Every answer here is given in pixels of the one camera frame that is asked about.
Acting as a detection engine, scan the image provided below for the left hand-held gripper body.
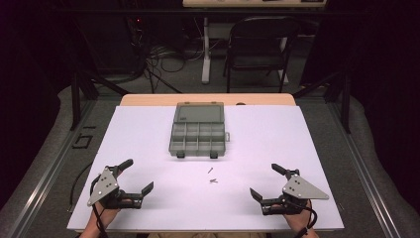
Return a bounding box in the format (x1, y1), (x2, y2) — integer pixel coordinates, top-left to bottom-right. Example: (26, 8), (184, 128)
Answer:
(86, 165), (144, 210)

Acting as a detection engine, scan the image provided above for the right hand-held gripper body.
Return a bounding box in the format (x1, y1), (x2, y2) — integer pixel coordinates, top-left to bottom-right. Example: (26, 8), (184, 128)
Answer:
(262, 169), (331, 216)

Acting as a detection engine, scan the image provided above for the grey transparent compartment box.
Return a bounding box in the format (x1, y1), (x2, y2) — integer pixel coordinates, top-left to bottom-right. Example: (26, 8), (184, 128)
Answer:
(168, 101), (231, 160)

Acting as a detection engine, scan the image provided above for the person's right hand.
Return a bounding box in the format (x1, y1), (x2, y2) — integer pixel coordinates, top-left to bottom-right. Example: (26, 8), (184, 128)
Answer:
(270, 199), (315, 232)

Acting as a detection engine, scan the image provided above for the person's left hand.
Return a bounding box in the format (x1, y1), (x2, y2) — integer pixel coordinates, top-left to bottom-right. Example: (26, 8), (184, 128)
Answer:
(93, 197), (134, 227)

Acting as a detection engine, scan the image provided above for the light wooden table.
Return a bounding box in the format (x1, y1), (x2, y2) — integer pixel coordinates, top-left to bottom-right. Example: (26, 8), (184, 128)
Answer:
(119, 92), (297, 108)

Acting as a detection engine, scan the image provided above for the black folding chair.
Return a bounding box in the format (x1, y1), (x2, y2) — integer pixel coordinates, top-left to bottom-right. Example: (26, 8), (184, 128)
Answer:
(223, 16), (302, 94)

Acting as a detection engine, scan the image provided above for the wooden desk with white legs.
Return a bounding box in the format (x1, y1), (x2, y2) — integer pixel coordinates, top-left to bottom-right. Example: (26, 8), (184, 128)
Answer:
(182, 0), (328, 85)

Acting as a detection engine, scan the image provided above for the right hand-held gripper cable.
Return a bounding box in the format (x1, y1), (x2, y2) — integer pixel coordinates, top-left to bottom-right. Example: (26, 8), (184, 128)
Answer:
(293, 198), (319, 238)

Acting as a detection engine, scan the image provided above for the hand-held gripper cable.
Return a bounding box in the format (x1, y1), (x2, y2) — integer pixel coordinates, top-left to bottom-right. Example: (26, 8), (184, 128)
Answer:
(89, 175), (110, 238)
(293, 198), (319, 238)

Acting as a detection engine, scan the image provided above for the left hand-held gripper cable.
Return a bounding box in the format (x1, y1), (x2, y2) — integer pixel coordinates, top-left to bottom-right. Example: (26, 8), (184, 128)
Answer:
(89, 175), (110, 238)

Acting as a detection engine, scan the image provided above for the aluminium floor rail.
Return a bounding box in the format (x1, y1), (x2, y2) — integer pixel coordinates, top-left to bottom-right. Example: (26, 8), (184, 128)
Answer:
(5, 98), (97, 238)
(329, 101), (402, 238)

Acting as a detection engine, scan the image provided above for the black metal frame stand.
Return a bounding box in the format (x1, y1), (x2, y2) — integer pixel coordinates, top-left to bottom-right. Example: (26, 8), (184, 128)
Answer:
(291, 69), (352, 135)
(69, 69), (131, 132)

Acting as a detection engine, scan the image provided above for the bundle of floor cables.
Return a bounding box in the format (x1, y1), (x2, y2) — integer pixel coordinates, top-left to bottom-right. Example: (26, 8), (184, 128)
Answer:
(132, 41), (203, 95)

